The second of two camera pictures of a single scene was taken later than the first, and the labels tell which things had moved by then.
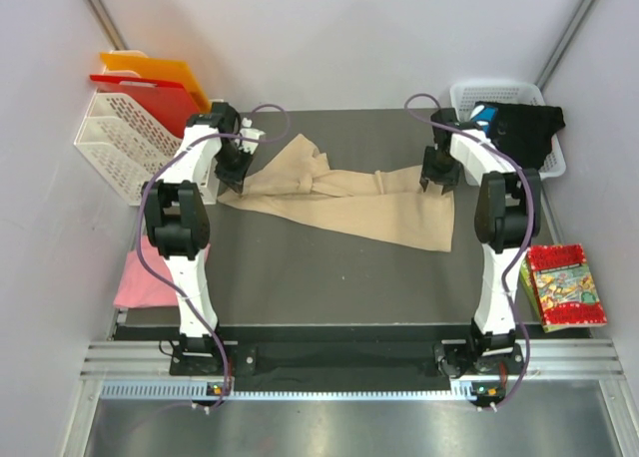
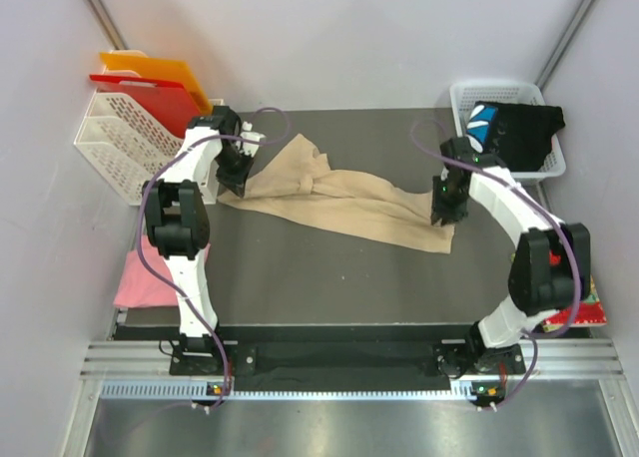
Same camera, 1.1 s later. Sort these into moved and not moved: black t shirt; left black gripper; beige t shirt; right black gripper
Moved: right black gripper
Not moved: beige t shirt; left black gripper; black t shirt
